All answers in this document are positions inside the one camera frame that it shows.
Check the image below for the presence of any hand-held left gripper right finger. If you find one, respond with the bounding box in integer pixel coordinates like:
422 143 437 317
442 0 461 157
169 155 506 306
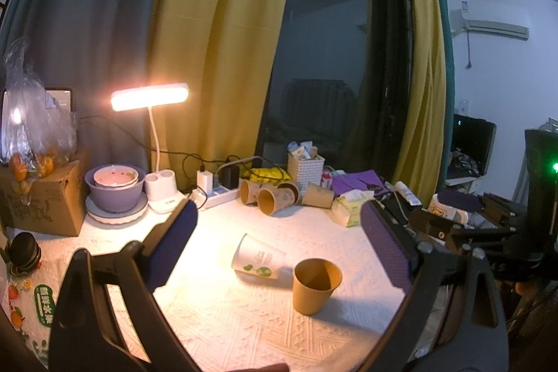
360 201 509 372

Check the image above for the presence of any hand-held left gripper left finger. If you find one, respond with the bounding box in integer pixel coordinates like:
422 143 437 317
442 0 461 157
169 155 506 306
48 198 199 372

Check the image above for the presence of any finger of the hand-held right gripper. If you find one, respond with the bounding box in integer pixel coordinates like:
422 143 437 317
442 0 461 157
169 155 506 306
409 207 521 256
436 190 526 227

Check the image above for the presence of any white paper cup green print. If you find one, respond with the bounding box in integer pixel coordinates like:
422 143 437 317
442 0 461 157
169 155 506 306
231 233 294 281

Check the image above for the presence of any brown paper cup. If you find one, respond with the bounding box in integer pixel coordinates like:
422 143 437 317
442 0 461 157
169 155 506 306
292 259 343 316
257 187 300 217
239 179 263 205
278 181 302 203
302 181 335 209

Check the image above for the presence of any printed white mug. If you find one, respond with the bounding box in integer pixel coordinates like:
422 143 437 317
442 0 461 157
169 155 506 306
427 194 470 225

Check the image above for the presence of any white tube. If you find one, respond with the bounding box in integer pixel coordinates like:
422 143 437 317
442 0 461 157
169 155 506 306
394 181 423 207

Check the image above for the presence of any green tissue pack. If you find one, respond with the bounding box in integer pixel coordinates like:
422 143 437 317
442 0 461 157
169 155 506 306
332 189 376 228

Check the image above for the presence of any black computer monitor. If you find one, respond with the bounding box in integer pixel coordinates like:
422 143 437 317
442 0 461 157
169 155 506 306
449 113 498 177

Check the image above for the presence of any white plate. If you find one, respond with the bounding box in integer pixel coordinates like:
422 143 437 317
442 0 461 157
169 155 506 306
84 192 150 227

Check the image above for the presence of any white power strip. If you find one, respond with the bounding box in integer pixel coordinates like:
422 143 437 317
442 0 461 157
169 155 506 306
191 185 243 210

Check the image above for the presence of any white charger plug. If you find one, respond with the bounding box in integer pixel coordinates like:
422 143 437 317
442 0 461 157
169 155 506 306
196 169 214 194

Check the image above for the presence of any purple cloth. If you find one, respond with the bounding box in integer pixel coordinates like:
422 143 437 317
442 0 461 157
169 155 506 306
333 169 392 199

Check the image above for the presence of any purple bowl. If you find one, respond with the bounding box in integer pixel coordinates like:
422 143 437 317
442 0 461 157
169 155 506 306
84 165 147 214

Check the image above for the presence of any black power adapter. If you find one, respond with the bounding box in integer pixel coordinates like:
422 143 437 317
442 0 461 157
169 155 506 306
217 165 240 190

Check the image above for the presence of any pink bowl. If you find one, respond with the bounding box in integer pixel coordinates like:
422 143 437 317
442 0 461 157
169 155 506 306
93 165 140 188

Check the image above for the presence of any white textured table cloth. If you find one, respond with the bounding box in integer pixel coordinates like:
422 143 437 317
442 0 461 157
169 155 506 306
0 200 421 372

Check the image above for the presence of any white woven basket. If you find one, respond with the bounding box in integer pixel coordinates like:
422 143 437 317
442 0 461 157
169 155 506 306
287 141 326 188

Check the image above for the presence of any yellow plastic bag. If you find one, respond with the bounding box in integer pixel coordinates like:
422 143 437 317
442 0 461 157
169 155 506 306
243 166 292 186

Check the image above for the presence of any cardboard box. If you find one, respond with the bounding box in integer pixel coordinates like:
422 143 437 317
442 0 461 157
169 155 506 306
0 158 89 237

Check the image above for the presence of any yellow curtain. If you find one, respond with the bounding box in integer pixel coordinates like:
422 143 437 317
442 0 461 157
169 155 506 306
391 0 451 199
144 0 302 177

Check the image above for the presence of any white desk lamp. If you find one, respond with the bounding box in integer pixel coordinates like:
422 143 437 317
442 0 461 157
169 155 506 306
110 82 191 214

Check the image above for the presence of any black round case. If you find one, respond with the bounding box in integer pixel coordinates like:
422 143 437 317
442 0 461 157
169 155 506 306
8 231 43 278

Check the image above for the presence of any teal curtain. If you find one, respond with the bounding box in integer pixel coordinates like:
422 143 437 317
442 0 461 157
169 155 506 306
0 0 186 185
425 0 457 183

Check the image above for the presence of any printed paper towel package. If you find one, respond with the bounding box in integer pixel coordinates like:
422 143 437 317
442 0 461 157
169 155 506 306
0 259 56 369

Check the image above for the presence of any white air conditioner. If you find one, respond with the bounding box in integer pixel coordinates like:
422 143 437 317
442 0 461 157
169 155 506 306
450 3 531 42

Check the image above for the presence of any clear plastic bag of oranges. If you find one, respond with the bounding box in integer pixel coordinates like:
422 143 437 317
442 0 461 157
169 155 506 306
2 36 80 183

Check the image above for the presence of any dark glass sliding door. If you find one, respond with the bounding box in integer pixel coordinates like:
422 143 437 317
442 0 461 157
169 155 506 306
256 0 414 183

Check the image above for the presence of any black cable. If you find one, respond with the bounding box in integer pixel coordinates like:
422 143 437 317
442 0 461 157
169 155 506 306
75 115 229 182

